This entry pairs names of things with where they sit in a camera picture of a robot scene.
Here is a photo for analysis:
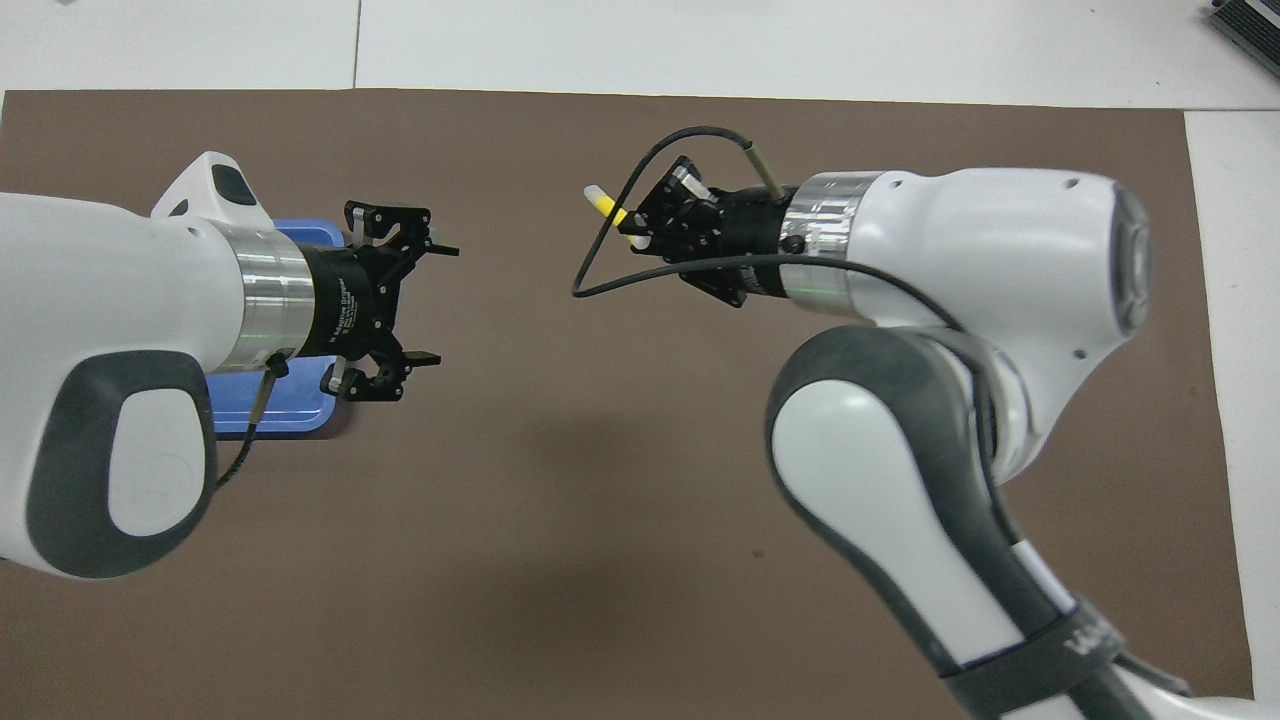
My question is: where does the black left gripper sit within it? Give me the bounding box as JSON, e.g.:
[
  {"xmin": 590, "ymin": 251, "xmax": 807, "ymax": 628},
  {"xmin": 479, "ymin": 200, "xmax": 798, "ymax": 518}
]
[{"xmin": 300, "ymin": 200, "xmax": 461, "ymax": 404}]

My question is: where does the blue plastic tray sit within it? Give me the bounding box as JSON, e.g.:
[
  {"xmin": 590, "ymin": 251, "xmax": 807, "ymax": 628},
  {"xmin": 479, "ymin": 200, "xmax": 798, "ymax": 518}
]
[{"xmin": 205, "ymin": 219, "xmax": 351, "ymax": 441}]

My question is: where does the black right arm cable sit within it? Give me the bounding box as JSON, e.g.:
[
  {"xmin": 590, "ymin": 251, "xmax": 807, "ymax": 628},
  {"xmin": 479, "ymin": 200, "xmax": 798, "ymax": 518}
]
[{"xmin": 572, "ymin": 126, "xmax": 963, "ymax": 333}]

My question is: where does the brown table mat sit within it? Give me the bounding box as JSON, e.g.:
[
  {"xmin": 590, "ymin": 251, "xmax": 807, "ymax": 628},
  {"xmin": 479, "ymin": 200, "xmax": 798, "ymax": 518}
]
[{"xmin": 0, "ymin": 88, "xmax": 1259, "ymax": 720}]

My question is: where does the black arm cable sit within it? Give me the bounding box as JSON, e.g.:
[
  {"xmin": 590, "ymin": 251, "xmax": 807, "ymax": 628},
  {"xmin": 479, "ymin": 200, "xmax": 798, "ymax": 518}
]
[
  {"xmin": 213, "ymin": 355, "xmax": 293, "ymax": 491},
  {"xmin": 572, "ymin": 126, "xmax": 963, "ymax": 333}
]

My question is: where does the grey ribbed device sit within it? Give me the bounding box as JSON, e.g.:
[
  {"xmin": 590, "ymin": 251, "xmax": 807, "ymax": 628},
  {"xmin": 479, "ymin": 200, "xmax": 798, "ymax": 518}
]
[{"xmin": 1205, "ymin": 0, "xmax": 1280, "ymax": 51}]

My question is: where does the yellow pen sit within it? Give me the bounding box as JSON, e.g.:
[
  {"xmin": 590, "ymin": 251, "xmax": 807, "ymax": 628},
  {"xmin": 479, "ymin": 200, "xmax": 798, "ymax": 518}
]
[{"xmin": 584, "ymin": 184, "xmax": 651, "ymax": 241}]

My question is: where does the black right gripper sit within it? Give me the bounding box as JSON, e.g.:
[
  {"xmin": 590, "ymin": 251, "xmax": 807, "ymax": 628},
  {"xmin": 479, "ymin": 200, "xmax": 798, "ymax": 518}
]
[{"xmin": 622, "ymin": 155, "xmax": 801, "ymax": 308}]

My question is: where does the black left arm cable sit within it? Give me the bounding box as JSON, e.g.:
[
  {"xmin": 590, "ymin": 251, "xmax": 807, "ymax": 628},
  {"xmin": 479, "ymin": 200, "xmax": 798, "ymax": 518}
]
[{"xmin": 213, "ymin": 355, "xmax": 293, "ymax": 491}]

